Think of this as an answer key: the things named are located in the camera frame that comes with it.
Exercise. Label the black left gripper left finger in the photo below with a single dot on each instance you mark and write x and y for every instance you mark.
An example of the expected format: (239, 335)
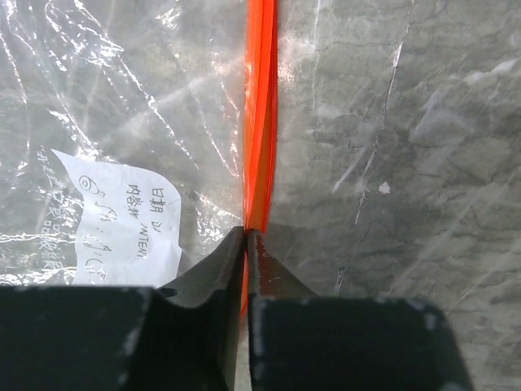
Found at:
(182, 336)

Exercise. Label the clear zip bag orange zipper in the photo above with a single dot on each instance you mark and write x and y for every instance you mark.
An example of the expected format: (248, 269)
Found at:
(134, 135)

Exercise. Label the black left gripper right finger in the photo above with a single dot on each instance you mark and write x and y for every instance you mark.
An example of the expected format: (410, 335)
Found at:
(299, 340)

